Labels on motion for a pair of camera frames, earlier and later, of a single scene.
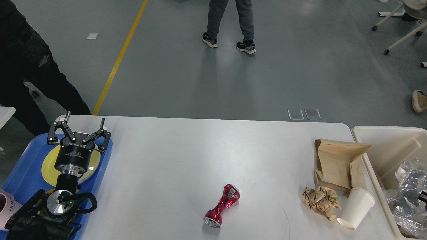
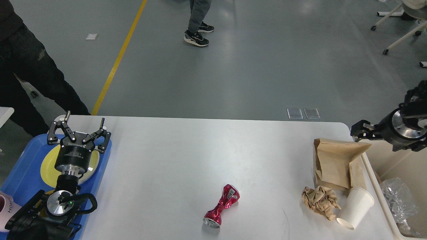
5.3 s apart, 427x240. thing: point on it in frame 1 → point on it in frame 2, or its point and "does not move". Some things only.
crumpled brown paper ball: [322, 199] does not move
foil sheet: [411, 175] → [401, 200]
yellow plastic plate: [50, 175] does not move
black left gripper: [74, 156] does not move
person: [216, 8] → [198, 9]
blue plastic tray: [24, 180] does not move
